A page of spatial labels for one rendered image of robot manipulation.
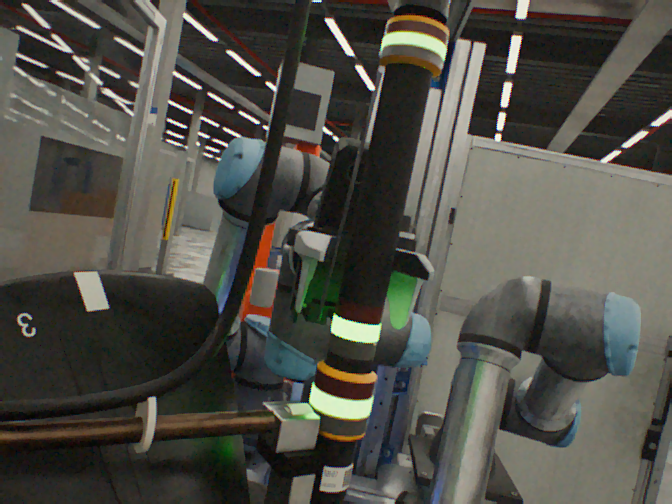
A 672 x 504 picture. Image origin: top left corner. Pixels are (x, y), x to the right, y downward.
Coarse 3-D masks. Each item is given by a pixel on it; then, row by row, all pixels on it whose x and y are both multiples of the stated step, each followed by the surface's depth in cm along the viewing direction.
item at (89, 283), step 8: (80, 272) 37; (88, 272) 38; (96, 272) 38; (80, 280) 37; (88, 280) 37; (96, 280) 38; (80, 288) 36; (88, 288) 37; (96, 288) 37; (88, 296) 37; (96, 296) 37; (104, 296) 37; (88, 304) 36; (96, 304) 37; (104, 304) 37
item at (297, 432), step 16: (288, 416) 32; (304, 416) 33; (272, 432) 32; (288, 432) 32; (304, 432) 33; (256, 448) 35; (272, 448) 32; (288, 448) 32; (304, 448) 33; (272, 464) 33; (288, 464) 32; (304, 464) 33; (320, 464) 33; (272, 480) 35; (288, 480) 33; (304, 480) 33; (272, 496) 35; (288, 496) 33; (304, 496) 34
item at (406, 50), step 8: (384, 48) 34; (392, 48) 33; (400, 48) 33; (408, 48) 33; (416, 48) 33; (384, 56) 34; (416, 56) 33; (424, 56) 33; (432, 56) 33; (440, 64) 34
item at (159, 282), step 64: (0, 320) 32; (64, 320) 34; (128, 320) 38; (192, 320) 42; (0, 384) 30; (64, 384) 33; (128, 384) 35; (192, 384) 38; (128, 448) 33; (192, 448) 35
